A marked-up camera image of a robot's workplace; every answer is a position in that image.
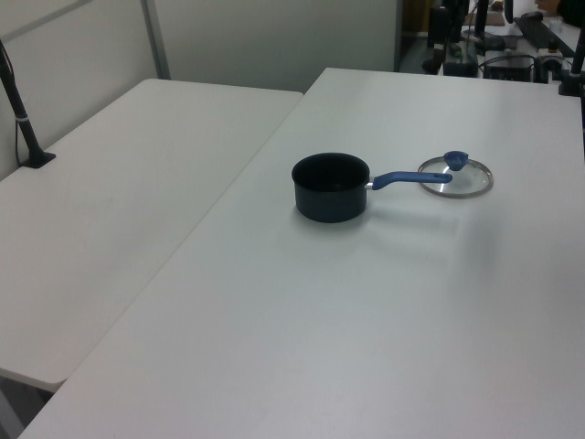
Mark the black camera pole with base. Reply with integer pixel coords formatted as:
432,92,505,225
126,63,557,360
0,38,58,170

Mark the dark saucepan with blue handle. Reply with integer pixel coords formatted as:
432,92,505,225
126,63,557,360
291,152,454,224

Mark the black keyboard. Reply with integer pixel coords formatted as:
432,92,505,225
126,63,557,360
513,16,556,50

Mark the glass lid with blue knob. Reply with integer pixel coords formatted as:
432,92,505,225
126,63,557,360
417,150,495,201

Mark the black monitor stand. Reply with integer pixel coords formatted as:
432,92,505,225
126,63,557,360
470,0,506,53

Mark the black clamped pole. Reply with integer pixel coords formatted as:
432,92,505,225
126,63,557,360
556,26,585,97

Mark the black electronics box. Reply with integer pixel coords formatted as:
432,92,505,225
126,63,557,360
483,54,537,82

